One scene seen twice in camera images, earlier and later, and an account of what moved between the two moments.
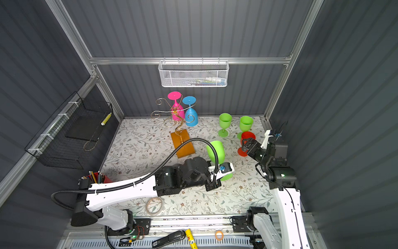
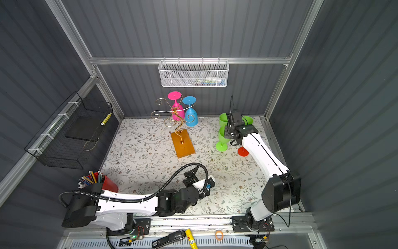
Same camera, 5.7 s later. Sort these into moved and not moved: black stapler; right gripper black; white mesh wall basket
Moved: right gripper black
Not moved: white mesh wall basket; black stapler
